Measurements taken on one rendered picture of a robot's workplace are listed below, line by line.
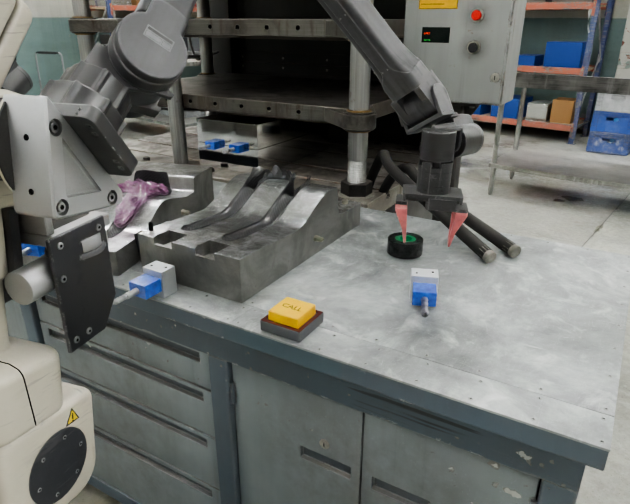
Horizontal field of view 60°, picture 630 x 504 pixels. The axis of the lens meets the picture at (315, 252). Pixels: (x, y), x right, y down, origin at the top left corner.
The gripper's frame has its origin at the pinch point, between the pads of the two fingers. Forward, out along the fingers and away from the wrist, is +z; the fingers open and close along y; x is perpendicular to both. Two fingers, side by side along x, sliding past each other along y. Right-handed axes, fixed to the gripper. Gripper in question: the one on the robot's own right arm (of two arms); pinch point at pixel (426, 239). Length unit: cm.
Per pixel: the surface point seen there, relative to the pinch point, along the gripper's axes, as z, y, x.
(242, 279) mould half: 8.6, 32.7, 6.5
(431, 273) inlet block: 7.0, -1.6, -1.0
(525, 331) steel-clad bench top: 12.2, -17.8, 7.9
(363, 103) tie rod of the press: -15, 18, -67
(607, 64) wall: -6, -214, -618
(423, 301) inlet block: 9.3, -0.3, 6.3
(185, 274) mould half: 11.0, 45.7, 2.1
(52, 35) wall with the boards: -14, 504, -649
